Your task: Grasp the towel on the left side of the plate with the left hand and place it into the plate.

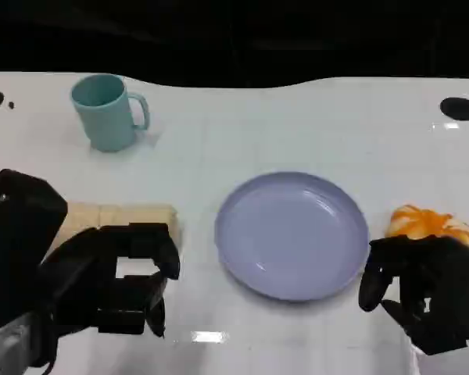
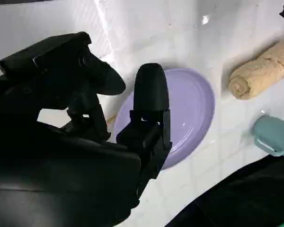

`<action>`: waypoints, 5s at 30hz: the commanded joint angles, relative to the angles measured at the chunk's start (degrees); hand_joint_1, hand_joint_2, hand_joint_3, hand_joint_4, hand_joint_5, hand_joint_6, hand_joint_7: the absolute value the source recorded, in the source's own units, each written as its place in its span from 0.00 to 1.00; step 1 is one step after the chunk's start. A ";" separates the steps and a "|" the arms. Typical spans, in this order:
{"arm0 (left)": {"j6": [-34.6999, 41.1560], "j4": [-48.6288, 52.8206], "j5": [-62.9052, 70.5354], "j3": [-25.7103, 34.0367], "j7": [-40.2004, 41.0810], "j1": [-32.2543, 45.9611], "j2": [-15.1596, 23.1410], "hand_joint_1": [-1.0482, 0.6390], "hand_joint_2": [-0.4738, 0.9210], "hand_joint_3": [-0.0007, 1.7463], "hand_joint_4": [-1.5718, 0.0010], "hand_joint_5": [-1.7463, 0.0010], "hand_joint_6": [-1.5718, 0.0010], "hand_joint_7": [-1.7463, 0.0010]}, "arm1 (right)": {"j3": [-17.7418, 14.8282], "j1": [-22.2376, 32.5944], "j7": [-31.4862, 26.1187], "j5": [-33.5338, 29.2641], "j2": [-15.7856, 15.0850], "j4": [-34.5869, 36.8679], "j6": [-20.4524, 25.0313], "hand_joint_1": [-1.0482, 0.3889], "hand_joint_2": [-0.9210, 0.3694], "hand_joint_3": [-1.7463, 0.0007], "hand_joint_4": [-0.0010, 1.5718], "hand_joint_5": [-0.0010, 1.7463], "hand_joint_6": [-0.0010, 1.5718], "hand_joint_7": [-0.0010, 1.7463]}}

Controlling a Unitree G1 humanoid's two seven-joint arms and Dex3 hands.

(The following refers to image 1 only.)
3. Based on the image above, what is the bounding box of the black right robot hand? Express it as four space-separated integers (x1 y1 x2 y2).
358 234 469 356

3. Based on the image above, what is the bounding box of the beige towel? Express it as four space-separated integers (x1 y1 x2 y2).
48 202 186 279

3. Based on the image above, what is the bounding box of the lilac plate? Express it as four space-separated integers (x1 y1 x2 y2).
213 170 371 302

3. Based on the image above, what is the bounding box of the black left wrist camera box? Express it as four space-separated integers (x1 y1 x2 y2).
0 168 69 330

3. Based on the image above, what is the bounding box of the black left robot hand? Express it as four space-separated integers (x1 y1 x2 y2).
38 221 181 339

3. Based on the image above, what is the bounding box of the pale green mug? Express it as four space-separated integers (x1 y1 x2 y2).
70 73 152 153

